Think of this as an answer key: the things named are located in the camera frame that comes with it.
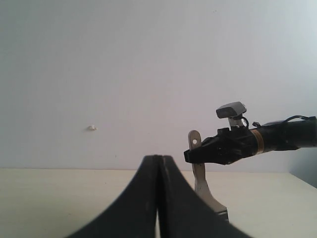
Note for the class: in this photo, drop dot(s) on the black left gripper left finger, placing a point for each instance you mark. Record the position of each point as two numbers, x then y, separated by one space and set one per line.
133 213

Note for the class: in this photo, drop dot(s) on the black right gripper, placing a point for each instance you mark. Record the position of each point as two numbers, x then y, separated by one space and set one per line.
228 147

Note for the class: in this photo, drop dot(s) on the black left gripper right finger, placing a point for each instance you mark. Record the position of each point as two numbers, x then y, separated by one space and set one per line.
182 213

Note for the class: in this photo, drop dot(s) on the white bristle wooden paint brush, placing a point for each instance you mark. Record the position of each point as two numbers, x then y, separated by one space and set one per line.
201 186

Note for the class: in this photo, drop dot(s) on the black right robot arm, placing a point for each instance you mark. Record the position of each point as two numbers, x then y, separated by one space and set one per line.
291 134

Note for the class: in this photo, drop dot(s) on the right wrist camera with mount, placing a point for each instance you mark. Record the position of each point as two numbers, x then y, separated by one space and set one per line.
234 113

